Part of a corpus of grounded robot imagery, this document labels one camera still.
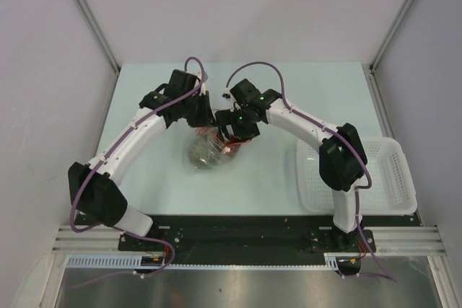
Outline aluminium frame post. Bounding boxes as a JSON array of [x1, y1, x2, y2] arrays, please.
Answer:
[[369, 0, 417, 73], [73, 0, 121, 75]]

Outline clear zip top bag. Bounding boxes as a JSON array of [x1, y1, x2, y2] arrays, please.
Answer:
[[186, 110, 256, 170]]

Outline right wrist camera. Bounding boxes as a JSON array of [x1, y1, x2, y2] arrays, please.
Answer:
[[222, 87, 235, 102]]

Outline left aluminium frame post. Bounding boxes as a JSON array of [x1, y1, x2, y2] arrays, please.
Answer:
[[73, 0, 121, 75]]

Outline purple cable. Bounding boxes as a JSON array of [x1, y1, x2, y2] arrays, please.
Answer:
[[225, 61, 398, 283], [69, 56, 211, 289]]

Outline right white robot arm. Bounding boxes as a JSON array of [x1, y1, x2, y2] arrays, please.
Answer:
[[214, 79, 367, 251]]

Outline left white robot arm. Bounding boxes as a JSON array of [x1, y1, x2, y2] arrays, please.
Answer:
[[68, 69, 212, 250]]

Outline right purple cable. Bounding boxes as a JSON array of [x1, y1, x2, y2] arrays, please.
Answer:
[[225, 61, 398, 283]]

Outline white slotted cable duct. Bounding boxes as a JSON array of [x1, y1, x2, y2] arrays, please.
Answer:
[[66, 252, 376, 271]]

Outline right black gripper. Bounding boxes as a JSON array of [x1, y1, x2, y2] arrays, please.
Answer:
[[215, 107, 260, 148]]

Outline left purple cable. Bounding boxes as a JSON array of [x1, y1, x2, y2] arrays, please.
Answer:
[[69, 56, 211, 289]]

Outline fake red apple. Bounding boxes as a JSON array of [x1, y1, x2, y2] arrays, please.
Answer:
[[222, 141, 246, 155]]

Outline right aluminium frame post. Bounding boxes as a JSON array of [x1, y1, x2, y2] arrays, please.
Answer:
[[369, 0, 417, 73]]

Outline white perforated plastic basket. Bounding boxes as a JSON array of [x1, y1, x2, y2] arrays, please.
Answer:
[[296, 137, 417, 216]]

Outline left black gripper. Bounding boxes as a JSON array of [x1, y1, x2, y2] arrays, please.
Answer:
[[181, 91, 217, 128]]

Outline fake green melon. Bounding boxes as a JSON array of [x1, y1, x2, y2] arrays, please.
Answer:
[[187, 136, 223, 170]]

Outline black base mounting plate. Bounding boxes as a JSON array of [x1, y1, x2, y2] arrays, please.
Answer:
[[74, 214, 423, 265]]

